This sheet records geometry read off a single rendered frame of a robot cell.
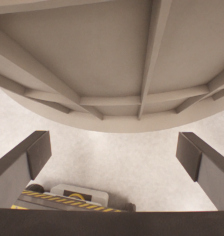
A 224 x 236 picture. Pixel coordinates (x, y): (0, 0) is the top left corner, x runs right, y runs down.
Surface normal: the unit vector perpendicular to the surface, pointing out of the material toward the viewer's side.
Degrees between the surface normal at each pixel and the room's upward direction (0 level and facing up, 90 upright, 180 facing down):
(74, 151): 0
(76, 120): 0
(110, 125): 0
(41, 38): 90
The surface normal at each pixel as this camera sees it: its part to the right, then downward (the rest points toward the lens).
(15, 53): 0.99, 0.09
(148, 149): -0.13, -0.13
